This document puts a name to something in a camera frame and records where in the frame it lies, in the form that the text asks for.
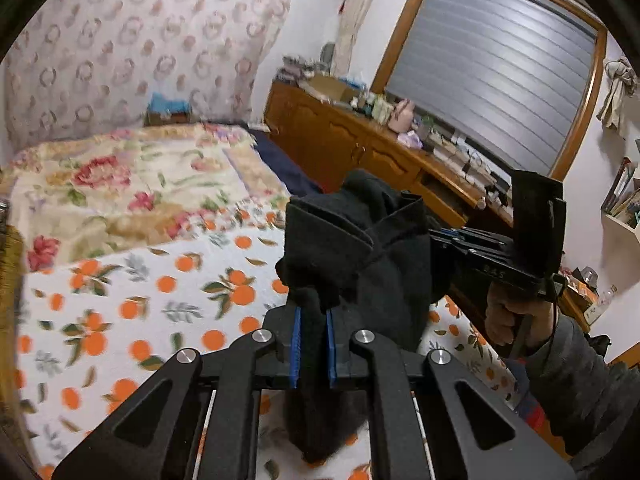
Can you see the navy bed sheet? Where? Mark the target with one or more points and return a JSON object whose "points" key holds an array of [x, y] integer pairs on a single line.
{"points": [[285, 165]]}

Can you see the small grey fan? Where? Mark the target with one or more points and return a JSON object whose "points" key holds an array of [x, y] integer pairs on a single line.
{"points": [[327, 52]]}

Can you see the pink bottle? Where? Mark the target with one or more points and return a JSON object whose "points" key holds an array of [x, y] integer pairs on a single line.
{"points": [[401, 116]]}

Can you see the blue item in box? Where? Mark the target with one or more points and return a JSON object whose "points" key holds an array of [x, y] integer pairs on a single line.
{"points": [[167, 110]]}

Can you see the circle patterned sheer curtain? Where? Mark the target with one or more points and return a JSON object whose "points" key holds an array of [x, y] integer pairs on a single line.
{"points": [[125, 35]]}

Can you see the wooden cabinet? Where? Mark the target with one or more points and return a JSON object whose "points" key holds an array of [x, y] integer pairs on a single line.
{"points": [[340, 135]]}

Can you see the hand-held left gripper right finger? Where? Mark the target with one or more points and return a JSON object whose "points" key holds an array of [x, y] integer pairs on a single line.
{"points": [[332, 355]]}

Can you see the floral blanket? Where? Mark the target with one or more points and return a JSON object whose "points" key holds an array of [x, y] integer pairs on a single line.
{"points": [[125, 185]]}

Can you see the person's right forearm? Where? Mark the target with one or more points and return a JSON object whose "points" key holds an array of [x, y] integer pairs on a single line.
{"points": [[575, 385]]}

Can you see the red cloth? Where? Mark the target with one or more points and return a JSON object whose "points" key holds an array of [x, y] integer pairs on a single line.
{"points": [[532, 414]]}

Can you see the person's right hand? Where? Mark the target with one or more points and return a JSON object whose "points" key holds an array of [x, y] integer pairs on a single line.
{"points": [[500, 320]]}

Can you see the pink tissue pack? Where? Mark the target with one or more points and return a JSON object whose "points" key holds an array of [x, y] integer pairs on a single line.
{"points": [[411, 139]]}

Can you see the white wall shelf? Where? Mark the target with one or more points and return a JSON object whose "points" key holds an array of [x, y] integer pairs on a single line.
{"points": [[622, 222]]}

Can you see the stack of folded clothes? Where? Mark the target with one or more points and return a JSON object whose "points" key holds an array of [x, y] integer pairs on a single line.
{"points": [[300, 69]]}

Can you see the open cardboard box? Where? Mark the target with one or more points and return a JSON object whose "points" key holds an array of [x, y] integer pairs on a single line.
{"points": [[330, 87]]}

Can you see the tied beige curtain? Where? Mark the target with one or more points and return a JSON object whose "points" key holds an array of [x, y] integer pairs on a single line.
{"points": [[617, 95]]}

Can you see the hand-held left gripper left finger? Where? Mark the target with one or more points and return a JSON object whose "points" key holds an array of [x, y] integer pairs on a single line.
{"points": [[297, 350]]}

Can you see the orange print bed sheet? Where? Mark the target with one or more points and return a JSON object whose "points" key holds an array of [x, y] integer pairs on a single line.
{"points": [[150, 310]]}

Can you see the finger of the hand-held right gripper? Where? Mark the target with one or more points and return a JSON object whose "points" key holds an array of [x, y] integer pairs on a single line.
{"points": [[470, 236], [475, 253]]}

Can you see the beige window curtain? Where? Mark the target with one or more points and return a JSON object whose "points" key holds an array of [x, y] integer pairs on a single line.
{"points": [[355, 10]]}

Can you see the black printed t-shirt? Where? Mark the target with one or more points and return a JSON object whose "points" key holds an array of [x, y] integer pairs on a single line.
{"points": [[360, 260]]}

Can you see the grey window blind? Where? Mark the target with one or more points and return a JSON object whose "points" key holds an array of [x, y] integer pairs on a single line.
{"points": [[500, 60]]}

